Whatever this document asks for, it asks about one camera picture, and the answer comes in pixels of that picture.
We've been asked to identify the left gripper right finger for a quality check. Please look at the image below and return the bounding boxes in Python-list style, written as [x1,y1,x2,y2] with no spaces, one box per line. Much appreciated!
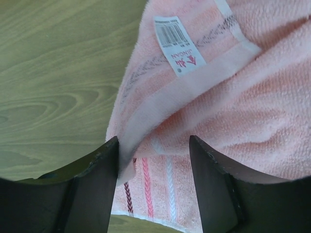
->
[189,135,311,233]

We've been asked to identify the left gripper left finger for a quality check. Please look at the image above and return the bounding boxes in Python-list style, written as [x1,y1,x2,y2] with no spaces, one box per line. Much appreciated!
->
[0,137,119,233]

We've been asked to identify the pink towel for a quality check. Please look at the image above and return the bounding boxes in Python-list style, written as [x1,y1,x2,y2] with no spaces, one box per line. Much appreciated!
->
[106,0,311,233]

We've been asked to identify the white towel label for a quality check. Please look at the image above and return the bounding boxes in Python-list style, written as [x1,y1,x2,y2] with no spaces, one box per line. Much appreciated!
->
[154,16,207,77]

